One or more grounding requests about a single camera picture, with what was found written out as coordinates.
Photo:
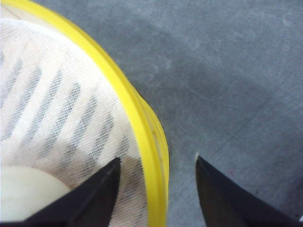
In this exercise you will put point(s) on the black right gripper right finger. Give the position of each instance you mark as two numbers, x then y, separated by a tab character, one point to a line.
226	204

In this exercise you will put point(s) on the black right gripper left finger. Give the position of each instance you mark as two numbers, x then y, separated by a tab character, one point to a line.
89	205

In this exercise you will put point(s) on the steamer basket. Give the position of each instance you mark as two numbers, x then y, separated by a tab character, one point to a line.
148	132

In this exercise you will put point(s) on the large bun right basket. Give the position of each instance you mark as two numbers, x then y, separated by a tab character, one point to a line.
25	190

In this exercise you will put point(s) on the white gauze liner right basket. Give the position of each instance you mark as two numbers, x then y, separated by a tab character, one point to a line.
60	114

